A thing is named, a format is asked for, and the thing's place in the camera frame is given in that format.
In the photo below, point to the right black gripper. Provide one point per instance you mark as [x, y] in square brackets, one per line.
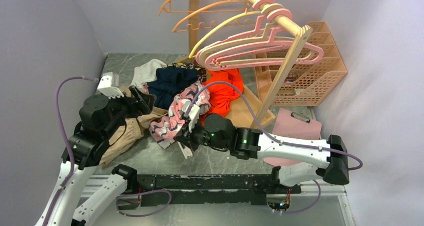
[186, 138]

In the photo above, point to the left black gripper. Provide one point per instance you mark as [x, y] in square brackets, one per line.
[145, 102]

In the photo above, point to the navy blue shorts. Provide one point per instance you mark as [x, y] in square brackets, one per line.
[169, 82]

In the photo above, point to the pink patterned shorts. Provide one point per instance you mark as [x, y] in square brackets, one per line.
[165, 128]

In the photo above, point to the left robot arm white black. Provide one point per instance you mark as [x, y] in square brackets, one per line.
[101, 115]

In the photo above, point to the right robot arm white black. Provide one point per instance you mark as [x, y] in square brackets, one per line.
[316, 159]

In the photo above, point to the beige shorts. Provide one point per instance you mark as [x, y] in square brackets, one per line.
[127, 135]

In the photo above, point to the orange shorts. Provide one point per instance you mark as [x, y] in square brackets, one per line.
[221, 95]

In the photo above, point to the yellow hanger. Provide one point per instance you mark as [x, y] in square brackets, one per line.
[218, 27]

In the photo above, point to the front orange hanger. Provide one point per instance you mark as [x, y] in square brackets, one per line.
[198, 19]

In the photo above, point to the white plastic clip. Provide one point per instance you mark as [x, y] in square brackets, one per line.
[187, 153]

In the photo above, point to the white garment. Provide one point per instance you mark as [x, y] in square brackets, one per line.
[146, 72]

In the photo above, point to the yellow black patterned garment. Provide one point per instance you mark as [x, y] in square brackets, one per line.
[200, 70]

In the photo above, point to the pink clipboard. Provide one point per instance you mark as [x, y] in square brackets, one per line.
[296, 125]

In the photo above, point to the peach plastic file organizer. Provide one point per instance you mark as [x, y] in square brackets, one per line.
[305, 85]

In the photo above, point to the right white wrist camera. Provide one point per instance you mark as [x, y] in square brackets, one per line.
[192, 116]

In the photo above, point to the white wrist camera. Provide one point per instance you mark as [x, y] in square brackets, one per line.
[192, 116]
[109, 85]

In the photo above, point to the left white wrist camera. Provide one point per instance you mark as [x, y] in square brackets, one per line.
[109, 85]

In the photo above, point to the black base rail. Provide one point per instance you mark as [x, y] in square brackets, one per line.
[200, 189]

